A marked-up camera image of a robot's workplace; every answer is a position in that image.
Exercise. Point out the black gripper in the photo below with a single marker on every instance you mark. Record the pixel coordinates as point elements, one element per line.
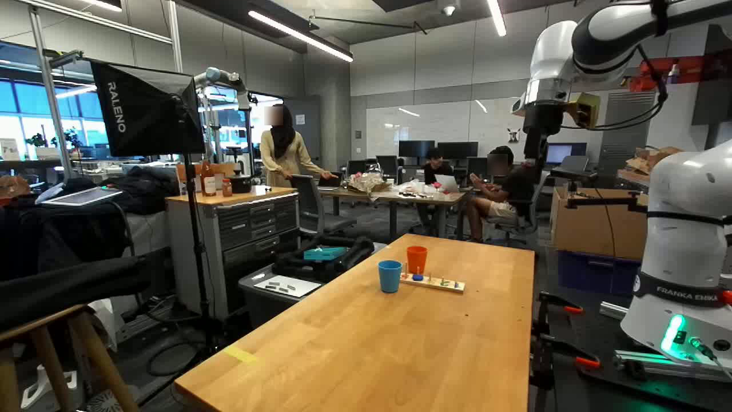
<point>541,123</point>

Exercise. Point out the blue plastic cup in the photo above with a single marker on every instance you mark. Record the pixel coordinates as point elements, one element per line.
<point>389,275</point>

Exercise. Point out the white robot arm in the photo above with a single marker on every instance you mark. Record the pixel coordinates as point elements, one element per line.
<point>680,305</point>

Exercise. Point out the white toy sink tray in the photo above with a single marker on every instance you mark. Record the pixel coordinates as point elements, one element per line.
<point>433,282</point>

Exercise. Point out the computer monitor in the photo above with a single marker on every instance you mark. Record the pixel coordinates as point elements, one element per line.
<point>567,154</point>

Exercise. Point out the seated person in black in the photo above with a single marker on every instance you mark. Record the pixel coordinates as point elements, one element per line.
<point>507,196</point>

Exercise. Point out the cardboard box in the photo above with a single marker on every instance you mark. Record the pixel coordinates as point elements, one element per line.
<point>598,220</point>

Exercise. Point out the blue storage bin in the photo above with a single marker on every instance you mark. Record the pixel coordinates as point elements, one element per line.
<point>595,274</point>

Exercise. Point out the orange plastic cup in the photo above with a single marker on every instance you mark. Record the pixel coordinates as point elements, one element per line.
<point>416,262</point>

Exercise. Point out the woman in beige top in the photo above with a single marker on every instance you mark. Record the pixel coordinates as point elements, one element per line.
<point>285,152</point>

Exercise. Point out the black bag with teal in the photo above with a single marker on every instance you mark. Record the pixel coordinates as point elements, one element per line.
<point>324,257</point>

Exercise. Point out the grey tool cabinet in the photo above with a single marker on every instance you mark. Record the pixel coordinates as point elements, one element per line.
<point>222,238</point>

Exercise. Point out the grey plastic bin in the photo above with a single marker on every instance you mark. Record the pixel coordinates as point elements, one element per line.
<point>268,294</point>

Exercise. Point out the black softbox light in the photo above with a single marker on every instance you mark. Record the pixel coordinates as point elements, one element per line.
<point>146,110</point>

